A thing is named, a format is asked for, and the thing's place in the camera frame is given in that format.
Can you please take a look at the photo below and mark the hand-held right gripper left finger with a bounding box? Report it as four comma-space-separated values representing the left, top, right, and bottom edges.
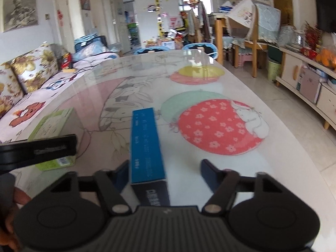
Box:
49, 160, 132, 215

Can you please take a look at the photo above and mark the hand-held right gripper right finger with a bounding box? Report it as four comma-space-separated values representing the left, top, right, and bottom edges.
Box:
201, 159, 290, 214

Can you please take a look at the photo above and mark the green printed box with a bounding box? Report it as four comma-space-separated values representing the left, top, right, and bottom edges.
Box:
27, 107, 79, 172

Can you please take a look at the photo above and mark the long blue box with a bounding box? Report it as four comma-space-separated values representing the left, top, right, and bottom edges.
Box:
130, 107, 171, 207

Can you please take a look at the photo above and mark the person's left hand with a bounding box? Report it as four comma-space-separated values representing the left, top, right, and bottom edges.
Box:
0, 188, 33, 252

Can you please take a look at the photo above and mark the cartoon print sofa cover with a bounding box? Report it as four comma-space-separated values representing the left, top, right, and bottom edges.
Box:
0, 51, 122, 143

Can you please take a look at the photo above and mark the small red box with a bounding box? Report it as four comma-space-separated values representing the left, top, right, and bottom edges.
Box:
61, 53, 72, 69

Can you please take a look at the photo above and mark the light blue bedding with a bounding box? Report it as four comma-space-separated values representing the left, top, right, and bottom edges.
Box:
72, 42, 111, 61

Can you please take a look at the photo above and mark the pink plastic stool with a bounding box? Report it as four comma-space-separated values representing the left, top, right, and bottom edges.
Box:
233, 44, 254, 69

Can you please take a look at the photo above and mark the pale green trash bin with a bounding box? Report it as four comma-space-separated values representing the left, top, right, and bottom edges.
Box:
267, 59, 283, 82

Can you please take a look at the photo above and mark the blue plastic stool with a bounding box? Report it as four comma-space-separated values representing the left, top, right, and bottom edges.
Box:
182, 43, 219, 60
134, 46, 169, 56

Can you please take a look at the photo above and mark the blue storage case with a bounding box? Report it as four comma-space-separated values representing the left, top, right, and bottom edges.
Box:
74, 33, 107, 52

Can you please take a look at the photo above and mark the cream cabinet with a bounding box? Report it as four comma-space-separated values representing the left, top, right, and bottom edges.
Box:
275, 46, 336, 131

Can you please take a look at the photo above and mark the wooden dining table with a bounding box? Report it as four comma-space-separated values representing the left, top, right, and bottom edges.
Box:
214, 13, 237, 67

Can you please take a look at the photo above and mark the wooden chair with cloth covers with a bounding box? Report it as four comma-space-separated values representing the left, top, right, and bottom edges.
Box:
225, 0, 282, 78

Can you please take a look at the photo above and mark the clear glass jar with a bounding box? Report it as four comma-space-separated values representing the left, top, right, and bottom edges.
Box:
290, 29, 307, 49

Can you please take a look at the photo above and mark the pile of oranges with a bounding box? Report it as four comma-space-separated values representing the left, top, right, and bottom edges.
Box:
316, 47, 336, 70

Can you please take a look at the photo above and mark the red berry decoration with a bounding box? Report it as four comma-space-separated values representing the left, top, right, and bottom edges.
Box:
304, 22, 324, 48

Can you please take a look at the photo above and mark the giraffe height chart sticker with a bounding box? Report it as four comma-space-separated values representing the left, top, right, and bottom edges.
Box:
151, 0, 165, 39

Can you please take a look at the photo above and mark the black television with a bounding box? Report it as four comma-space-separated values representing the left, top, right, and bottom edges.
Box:
312, 0, 336, 34

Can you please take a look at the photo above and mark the grey sketch wall picture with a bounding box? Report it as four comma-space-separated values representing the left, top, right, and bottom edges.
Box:
2, 0, 39, 32

